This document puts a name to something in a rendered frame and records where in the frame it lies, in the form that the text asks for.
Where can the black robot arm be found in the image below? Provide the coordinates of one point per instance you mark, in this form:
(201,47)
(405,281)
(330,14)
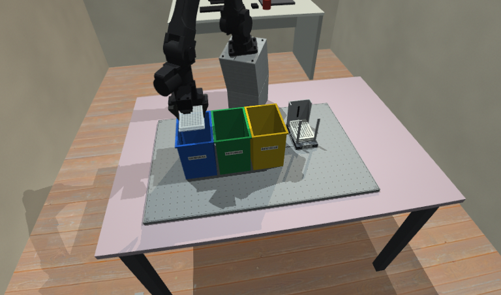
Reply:
(179,47)

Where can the green open-top bin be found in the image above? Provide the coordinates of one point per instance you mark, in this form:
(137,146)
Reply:
(232,136)

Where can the yellow bin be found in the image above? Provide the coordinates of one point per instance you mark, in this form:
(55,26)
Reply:
(268,131)

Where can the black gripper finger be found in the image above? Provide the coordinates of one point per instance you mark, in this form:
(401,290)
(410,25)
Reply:
(172,108)
(204,108)

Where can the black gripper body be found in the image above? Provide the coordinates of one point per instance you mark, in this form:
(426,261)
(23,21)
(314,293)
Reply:
(202,100)

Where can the blue open-top bin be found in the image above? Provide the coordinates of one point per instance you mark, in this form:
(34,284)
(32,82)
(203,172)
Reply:
(197,150)

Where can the white well plate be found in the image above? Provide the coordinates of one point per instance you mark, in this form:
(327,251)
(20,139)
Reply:
(306,133)
(193,121)

